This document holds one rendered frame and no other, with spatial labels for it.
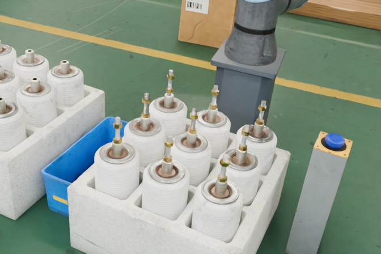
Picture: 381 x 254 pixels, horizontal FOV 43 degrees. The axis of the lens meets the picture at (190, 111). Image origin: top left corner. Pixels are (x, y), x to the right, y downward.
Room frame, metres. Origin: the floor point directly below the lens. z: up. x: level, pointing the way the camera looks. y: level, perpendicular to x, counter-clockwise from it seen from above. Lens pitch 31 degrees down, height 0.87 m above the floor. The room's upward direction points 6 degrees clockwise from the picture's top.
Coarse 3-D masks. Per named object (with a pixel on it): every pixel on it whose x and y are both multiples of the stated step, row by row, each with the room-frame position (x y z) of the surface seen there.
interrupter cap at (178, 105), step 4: (156, 100) 1.04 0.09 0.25; (160, 100) 1.04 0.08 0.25; (176, 100) 1.05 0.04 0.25; (180, 100) 1.05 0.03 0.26; (156, 104) 1.02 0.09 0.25; (160, 104) 1.02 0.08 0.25; (176, 104) 1.03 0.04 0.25; (180, 104) 1.03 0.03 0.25; (156, 108) 1.00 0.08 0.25; (160, 108) 1.00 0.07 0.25; (164, 108) 1.01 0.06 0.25; (168, 108) 1.01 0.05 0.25; (172, 108) 1.01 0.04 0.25; (176, 108) 1.01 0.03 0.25; (180, 108) 1.01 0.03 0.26; (164, 112) 0.99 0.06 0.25; (168, 112) 0.99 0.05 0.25; (172, 112) 0.99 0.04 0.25
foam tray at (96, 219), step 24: (144, 168) 0.86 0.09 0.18; (216, 168) 0.88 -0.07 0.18; (72, 192) 0.76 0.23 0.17; (96, 192) 0.76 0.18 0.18; (192, 192) 0.80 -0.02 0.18; (264, 192) 0.82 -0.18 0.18; (72, 216) 0.76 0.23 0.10; (96, 216) 0.74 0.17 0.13; (120, 216) 0.72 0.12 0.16; (144, 216) 0.71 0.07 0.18; (192, 216) 0.74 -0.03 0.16; (240, 216) 0.75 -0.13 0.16; (264, 216) 0.80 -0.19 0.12; (72, 240) 0.76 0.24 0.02; (96, 240) 0.74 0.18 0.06; (120, 240) 0.72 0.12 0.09; (144, 240) 0.70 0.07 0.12; (168, 240) 0.67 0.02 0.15; (192, 240) 0.66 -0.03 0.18; (216, 240) 0.66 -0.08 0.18; (240, 240) 0.67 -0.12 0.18
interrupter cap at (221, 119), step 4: (200, 112) 1.00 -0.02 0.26; (204, 112) 1.01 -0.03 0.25; (220, 112) 1.01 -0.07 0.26; (200, 116) 0.99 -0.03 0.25; (204, 116) 0.99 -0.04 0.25; (220, 116) 1.00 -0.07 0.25; (224, 116) 1.00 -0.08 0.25; (200, 120) 0.97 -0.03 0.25; (204, 120) 0.97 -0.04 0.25; (208, 120) 0.98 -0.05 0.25; (216, 120) 0.98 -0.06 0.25; (220, 120) 0.98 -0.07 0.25; (224, 120) 0.98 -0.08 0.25; (204, 124) 0.95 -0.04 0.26; (208, 124) 0.95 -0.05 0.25; (212, 124) 0.96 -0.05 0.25; (216, 124) 0.96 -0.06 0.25; (220, 124) 0.96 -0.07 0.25; (224, 124) 0.96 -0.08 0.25
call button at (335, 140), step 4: (328, 136) 0.84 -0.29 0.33; (332, 136) 0.84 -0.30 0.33; (336, 136) 0.84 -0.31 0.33; (340, 136) 0.84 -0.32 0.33; (328, 140) 0.83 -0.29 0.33; (332, 140) 0.83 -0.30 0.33; (336, 140) 0.83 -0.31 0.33; (340, 140) 0.83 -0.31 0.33; (344, 140) 0.83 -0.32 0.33; (328, 144) 0.83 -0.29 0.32; (332, 144) 0.82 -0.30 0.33; (336, 144) 0.82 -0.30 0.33; (340, 144) 0.82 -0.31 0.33
